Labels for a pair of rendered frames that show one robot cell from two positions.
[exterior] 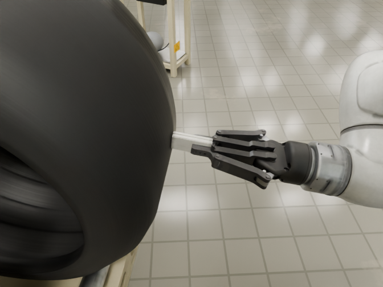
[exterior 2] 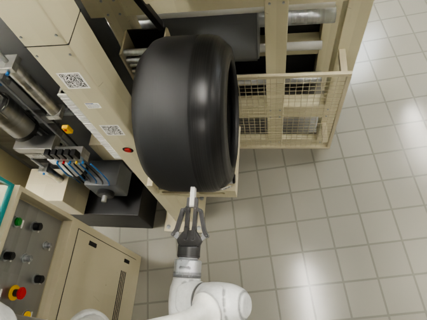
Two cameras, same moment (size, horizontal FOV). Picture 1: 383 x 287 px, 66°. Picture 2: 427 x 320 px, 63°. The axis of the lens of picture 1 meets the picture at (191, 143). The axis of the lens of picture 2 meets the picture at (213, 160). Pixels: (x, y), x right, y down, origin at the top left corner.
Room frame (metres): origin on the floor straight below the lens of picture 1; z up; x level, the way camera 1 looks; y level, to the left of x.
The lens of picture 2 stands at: (0.60, -0.43, 2.28)
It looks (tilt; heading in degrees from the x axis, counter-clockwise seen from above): 62 degrees down; 104
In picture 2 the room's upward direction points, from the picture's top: 19 degrees counter-clockwise
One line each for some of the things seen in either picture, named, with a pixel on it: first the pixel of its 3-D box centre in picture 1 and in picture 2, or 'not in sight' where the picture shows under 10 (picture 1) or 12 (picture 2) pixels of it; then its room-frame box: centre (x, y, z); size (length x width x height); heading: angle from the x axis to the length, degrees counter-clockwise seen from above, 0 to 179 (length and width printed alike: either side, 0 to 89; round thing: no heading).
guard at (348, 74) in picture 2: not in sight; (253, 117); (0.62, 0.63, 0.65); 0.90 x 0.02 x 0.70; 173
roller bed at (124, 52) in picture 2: not in sight; (153, 63); (0.18, 0.73, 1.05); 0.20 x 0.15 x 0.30; 173
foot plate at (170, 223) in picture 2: not in sight; (185, 212); (0.09, 0.34, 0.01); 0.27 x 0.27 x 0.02; 83
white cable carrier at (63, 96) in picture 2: not in sight; (96, 126); (0.01, 0.32, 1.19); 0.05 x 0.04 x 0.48; 83
